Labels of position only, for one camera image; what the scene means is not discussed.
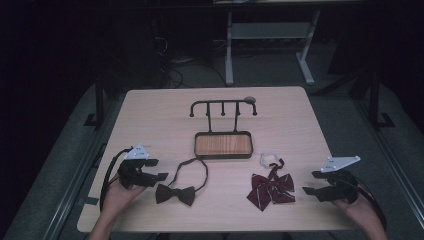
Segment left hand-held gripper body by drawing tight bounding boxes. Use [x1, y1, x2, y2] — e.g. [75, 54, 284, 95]
[117, 143, 159, 190]

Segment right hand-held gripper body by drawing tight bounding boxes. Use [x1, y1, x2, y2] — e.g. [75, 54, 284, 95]
[319, 155, 362, 204]

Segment dark brown bow tie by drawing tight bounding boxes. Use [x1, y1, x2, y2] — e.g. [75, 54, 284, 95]
[154, 157, 210, 207]

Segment red striped bow tie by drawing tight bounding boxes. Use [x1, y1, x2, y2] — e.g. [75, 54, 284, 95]
[246, 151, 297, 213]

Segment black rack with wooden tray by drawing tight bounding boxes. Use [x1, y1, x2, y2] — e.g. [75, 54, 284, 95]
[189, 99, 259, 160]

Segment person's left hand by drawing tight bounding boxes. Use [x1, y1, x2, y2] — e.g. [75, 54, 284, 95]
[100, 173, 148, 218]

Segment person's right hand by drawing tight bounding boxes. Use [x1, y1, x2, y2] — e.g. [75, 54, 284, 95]
[330, 191, 378, 232]

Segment black metal stand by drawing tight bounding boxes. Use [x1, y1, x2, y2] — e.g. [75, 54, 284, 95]
[367, 68, 397, 130]
[83, 71, 108, 130]

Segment right hand-held gripper cable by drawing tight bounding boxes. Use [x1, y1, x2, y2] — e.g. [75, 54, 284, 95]
[352, 181, 388, 232]

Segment black floor cables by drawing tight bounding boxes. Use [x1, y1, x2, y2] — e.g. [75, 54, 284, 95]
[156, 36, 228, 90]

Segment white metal desk frame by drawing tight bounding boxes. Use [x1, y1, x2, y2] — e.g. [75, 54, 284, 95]
[224, 9, 322, 86]

